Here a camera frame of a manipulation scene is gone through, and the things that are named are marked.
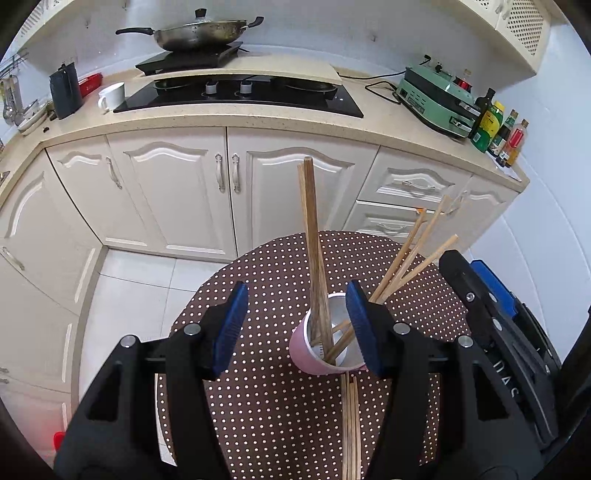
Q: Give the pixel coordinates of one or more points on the cream upper wall cabinet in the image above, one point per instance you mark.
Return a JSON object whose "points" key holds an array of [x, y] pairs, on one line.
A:
{"points": [[519, 29]]}

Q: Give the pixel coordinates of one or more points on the red label vinegar bottle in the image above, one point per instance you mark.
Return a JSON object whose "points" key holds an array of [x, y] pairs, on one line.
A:
{"points": [[511, 149]]}

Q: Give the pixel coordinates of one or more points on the black induction cooker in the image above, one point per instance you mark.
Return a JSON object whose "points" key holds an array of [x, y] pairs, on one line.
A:
{"points": [[207, 57]]}

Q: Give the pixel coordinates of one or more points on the green electric grill appliance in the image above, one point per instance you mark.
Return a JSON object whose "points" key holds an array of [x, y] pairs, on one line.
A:
{"points": [[434, 97]]}

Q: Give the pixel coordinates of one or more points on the black gas cooktop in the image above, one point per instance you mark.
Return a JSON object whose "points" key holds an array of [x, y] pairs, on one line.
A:
{"points": [[252, 89]]}

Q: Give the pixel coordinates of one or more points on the red container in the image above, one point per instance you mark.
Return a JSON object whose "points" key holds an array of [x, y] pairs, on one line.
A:
{"points": [[90, 83]]}

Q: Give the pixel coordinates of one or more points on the hanging utensil rack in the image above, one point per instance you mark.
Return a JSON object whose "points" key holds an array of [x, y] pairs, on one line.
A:
{"points": [[15, 113]]}

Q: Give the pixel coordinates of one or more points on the black knife block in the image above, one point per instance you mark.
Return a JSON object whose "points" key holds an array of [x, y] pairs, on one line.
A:
{"points": [[65, 91]]}

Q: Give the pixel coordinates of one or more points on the yellow green oil bottle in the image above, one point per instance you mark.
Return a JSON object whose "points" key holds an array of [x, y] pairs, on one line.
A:
{"points": [[489, 126]]}

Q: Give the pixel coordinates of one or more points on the dark wooden chopstick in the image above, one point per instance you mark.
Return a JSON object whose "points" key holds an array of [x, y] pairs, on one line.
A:
{"points": [[319, 290]]}

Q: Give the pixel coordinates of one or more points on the white mug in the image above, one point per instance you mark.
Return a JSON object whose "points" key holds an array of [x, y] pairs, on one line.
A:
{"points": [[111, 97]]}

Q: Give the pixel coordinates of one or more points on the pink utensil cup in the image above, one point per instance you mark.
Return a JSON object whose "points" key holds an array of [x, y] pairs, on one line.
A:
{"points": [[310, 359]]}

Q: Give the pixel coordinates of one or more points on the black wok with lid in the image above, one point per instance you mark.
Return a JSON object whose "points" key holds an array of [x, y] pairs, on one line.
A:
{"points": [[200, 32]]}

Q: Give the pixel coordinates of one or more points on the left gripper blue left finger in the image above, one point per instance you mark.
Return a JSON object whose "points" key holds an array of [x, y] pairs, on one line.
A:
{"points": [[232, 318]]}

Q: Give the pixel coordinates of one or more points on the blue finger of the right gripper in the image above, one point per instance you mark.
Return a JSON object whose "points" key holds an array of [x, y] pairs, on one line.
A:
{"points": [[480, 304], [505, 297]]}

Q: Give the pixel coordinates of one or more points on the cream kitchen base cabinets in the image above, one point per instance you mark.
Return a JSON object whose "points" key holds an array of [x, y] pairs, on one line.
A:
{"points": [[206, 193]]}

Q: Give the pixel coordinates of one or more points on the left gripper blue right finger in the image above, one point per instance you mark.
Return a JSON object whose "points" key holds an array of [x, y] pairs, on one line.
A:
{"points": [[366, 319]]}

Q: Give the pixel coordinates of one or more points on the dark oil bottle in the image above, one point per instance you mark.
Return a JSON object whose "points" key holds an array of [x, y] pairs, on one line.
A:
{"points": [[482, 103]]}

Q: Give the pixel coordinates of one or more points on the dark sauce bottle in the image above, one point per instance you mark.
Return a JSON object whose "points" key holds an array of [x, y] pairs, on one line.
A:
{"points": [[503, 134]]}

